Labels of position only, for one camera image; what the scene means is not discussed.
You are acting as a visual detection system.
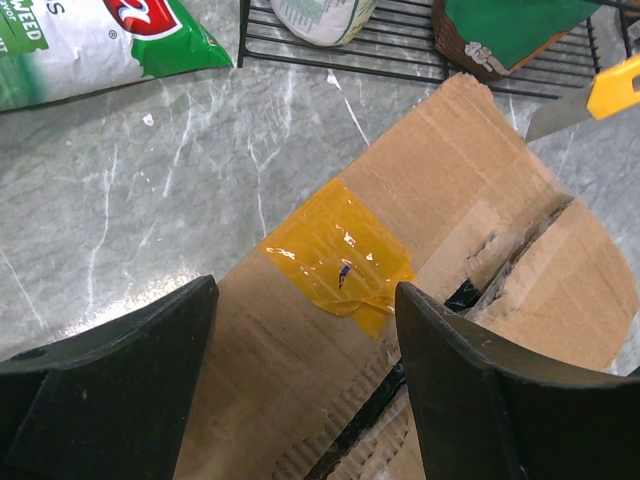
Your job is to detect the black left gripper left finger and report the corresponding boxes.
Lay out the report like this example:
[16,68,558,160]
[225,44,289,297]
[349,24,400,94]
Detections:
[1,276,218,479]

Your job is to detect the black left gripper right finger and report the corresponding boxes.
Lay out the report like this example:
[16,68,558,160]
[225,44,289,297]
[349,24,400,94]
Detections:
[395,282,639,479]

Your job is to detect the brown cardboard express box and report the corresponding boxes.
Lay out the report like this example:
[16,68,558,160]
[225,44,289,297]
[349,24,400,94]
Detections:
[175,74,639,479]

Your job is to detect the yellow utility knife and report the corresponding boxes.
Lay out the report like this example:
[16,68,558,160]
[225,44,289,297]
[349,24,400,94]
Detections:
[525,54,639,143]

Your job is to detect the green white chips bag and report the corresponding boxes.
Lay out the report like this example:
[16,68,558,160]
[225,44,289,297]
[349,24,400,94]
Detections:
[1,0,232,111]

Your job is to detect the green lid jar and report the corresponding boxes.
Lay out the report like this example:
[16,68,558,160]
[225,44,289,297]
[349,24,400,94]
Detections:
[431,0,600,80]

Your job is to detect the white lid can in rack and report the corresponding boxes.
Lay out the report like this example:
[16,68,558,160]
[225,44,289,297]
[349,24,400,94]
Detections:
[271,0,378,47]

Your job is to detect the black wire basket rack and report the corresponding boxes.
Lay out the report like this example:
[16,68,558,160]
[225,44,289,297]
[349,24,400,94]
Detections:
[237,0,640,100]

